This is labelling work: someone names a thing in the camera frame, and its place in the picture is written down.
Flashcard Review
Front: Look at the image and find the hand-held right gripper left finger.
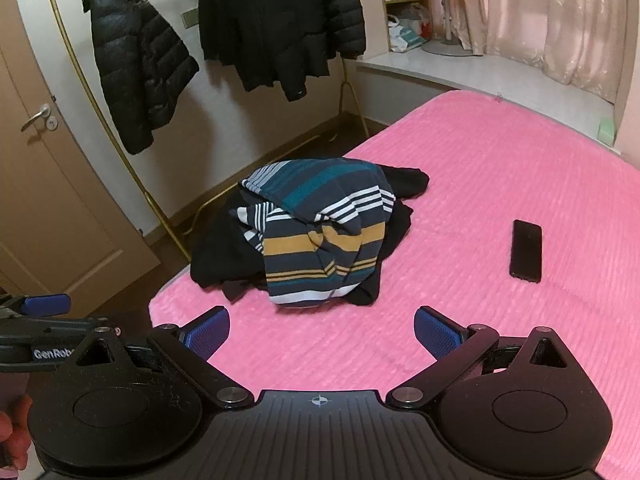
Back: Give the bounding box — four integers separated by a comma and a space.
55, 306, 253, 408

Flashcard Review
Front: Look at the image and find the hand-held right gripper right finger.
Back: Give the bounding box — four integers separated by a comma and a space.
386, 306, 591, 409

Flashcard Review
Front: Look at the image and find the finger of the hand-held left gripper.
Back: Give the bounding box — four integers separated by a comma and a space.
0, 293, 72, 319

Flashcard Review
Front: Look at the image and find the striped knit sweater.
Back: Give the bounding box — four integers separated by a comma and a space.
239, 158, 397, 309

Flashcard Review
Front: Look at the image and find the black clothes pile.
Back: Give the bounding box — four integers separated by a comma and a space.
190, 162, 432, 307

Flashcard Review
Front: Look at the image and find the gold clothes rack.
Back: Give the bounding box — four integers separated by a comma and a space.
45, 0, 372, 262

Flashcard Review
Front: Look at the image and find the person's left hand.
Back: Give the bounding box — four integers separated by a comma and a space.
0, 394, 34, 471

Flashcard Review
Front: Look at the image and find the beige door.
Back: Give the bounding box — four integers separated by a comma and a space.
0, 0, 161, 318

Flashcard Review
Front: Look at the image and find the black smartphone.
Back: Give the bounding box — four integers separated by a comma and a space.
509, 219, 543, 282

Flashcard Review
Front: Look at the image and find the pink bed blanket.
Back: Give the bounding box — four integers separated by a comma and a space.
147, 89, 640, 480

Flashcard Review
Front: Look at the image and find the black hooded puffer jacket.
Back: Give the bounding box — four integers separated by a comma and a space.
81, 0, 201, 156

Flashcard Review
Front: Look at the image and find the standing fan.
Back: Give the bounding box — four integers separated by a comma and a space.
400, 0, 483, 57

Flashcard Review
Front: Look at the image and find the white plastic bag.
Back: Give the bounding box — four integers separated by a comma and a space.
387, 15, 431, 53

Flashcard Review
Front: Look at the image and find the large black puffer jacket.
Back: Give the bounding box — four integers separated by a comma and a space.
198, 0, 367, 103

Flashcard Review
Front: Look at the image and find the pink curtain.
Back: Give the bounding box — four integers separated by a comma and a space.
460, 0, 633, 103

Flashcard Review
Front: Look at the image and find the silver door handle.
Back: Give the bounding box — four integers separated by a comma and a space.
20, 104, 58, 133

